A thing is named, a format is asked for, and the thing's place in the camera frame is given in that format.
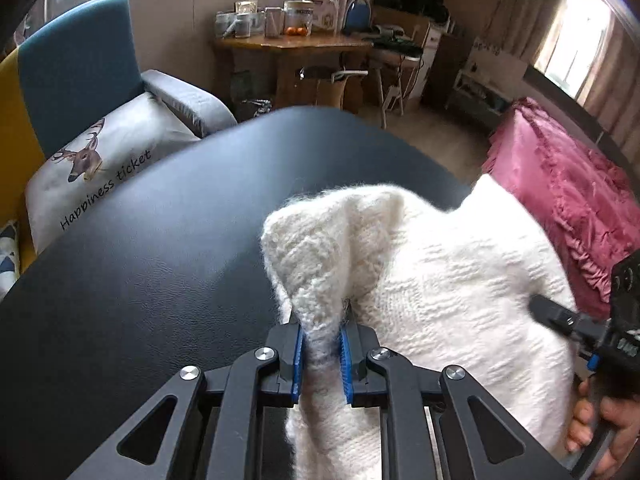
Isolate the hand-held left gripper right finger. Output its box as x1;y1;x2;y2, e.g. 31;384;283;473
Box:
339;322;576;480

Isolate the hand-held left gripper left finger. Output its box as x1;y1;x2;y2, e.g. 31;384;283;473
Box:
97;321;305;480

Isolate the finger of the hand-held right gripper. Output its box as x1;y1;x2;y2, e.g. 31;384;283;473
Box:
580;341;603;376
530;294;608;346

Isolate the white knit sweater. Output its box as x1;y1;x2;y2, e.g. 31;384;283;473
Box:
260;174;581;480

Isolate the person's right hand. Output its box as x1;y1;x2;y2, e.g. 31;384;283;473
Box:
565;377;640;480

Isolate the pink ruffled bed cover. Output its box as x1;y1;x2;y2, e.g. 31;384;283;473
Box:
482;96;640;321

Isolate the white shelf rack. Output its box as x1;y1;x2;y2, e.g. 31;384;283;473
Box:
446;67;518;128

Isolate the cardboard box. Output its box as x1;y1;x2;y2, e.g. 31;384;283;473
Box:
314;77;347;111

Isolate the brown cabinet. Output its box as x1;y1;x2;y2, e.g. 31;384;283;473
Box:
425;30;473;108

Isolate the side window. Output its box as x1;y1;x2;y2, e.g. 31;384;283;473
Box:
534;0;615;98

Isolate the white folding stool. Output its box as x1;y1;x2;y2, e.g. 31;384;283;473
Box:
370;52;426;128

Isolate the deer print cushion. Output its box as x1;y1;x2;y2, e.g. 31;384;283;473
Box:
25;95;201;256

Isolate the triangle patterned cushion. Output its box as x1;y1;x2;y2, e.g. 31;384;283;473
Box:
0;220;21;301

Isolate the black bag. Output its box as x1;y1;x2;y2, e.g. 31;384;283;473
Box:
372;35;425;58

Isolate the wooden desk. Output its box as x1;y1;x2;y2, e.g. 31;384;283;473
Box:
212;34;373;111

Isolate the row of glass jars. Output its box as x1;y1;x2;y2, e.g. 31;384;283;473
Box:
215;0;316;40

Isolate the white carton box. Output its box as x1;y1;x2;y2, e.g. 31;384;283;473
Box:
302;0;342;31

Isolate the yellow blue grey sofa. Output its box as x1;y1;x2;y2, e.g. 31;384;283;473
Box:
0;0;238;286

